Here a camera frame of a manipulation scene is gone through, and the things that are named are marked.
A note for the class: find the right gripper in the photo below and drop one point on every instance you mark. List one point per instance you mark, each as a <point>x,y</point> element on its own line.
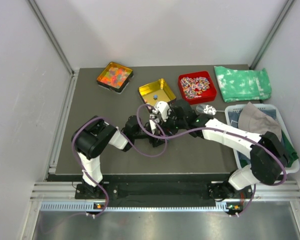
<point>170,114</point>

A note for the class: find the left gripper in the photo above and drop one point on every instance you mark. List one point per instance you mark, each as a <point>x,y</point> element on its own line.
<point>158,140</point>

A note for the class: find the metal scoop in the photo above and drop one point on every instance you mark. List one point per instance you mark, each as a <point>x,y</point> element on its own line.
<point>207,109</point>

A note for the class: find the speckled tin pastel star candies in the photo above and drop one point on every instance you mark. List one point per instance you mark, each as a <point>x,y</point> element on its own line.
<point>156,91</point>

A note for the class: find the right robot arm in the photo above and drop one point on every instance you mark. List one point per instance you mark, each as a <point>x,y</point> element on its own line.
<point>268,158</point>

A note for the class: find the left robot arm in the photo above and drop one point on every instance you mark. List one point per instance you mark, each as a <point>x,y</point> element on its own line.
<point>89,141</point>

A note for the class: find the gold tin translucent star candies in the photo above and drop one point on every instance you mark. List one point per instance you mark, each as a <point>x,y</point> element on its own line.
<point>115,77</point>

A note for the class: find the red box of lollipops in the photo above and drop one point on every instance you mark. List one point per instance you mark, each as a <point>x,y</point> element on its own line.
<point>197,87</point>

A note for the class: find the blue cloth in basket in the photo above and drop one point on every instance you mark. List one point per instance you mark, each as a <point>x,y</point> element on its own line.
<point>235,116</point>

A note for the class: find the green white cloth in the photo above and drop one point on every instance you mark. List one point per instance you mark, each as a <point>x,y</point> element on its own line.
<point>243,85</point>

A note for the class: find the grey cloth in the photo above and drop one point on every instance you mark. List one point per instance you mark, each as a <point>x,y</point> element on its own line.
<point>253,120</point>

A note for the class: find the white laundry basket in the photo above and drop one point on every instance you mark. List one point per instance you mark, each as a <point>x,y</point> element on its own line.
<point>295,166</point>

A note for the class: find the green cloth in basket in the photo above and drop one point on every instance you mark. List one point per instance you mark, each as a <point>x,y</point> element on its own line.
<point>292,153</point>

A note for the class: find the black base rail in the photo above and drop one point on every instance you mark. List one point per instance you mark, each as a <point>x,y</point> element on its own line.
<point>163,190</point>

